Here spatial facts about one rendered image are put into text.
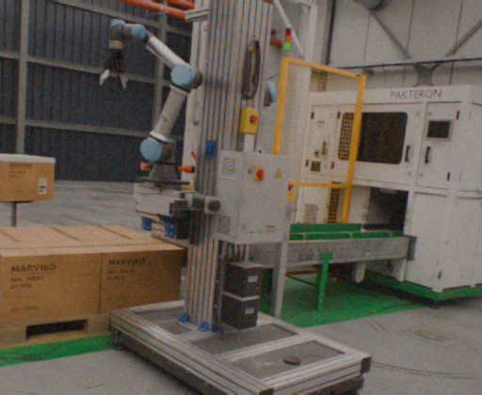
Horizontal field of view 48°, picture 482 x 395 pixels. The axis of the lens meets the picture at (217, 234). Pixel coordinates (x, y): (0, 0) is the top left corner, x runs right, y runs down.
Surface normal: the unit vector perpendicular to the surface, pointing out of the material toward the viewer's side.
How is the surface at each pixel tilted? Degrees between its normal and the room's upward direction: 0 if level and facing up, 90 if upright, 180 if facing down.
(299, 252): 90
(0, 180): 90
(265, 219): 90
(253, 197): 90
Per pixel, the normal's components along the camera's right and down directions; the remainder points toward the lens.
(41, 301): 0.58, 0.18
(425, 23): -0.76, 0.04
